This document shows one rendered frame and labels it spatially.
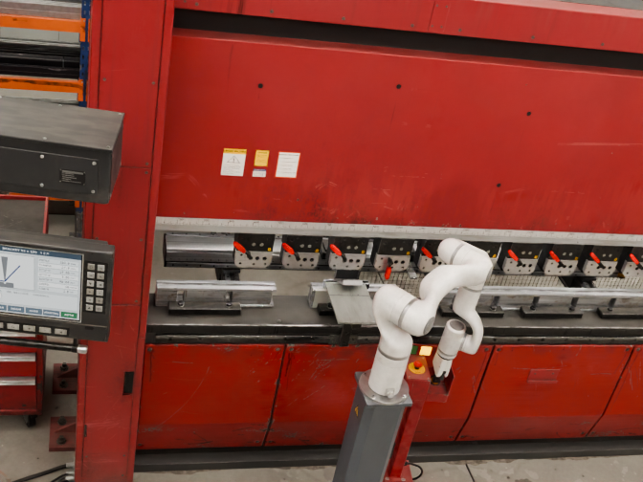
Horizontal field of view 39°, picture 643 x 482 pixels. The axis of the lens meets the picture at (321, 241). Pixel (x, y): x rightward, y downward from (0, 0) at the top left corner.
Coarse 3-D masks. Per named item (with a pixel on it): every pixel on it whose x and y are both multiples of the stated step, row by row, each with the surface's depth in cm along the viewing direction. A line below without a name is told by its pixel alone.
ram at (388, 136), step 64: (192, 64) 318; (256, 64) 323; (320, 64) 328; (384, 64) 333; (448, 64) 338; (512, 64) 345; (576, 64) 358; (192, 128) 332; (256, 128) 337; (320, 128) 343; (384, 128) 348; (448, 128) 354; (512, 128) 360; (576, 128) 366; (640, 128) 373; (192, 192) 347; (256, 192) 353; (320, 192) 359; (384, 192) 365; (448, 192) 372; (512, 192) 378; (576, 192) 385; (640, 192) 392
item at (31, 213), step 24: (0, 216) 391; (24, 216) 394; (48, 216) 411; (0, 336) 384; (24, 336) 387; (0, 360) 392; (24, 360) 394; (0, 384) 399; (24, 384) 402; (0, 408) 410; (24, 408) 412
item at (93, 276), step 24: (0, 240) 274; (24, 240) 276; (48, 240) 278; (72, 240) 280; (96, 240) 287; (96, 264) 280; (96, 288) 285; (0, 312) 289; (96, 312) 290; (72, 336) 295; (96, 336) 295
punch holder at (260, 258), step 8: (240, 232) 362; (240, 240) 364; (248, 240) 365; (256, 240) 366; (264, 240) 366; (272, 240) 367; (248, 248) 367; (256, 248) 368; (264, 248) 369; (272, 248) 369; (240, 256) 368; (256, 256) 370; (264, 256) 371; (240, 264) 370; (248, 264) 371; (256, 264) 372; (264, 264) 373
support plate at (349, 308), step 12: (336, 288) 387; (348, 288) 388; (360, 288) 390; (336, 300) 379; (348, 300) 381; (360, 300) 382; (336, 312) 373; (348, 312) 374; (360, 312) 376; (372, 312) 377
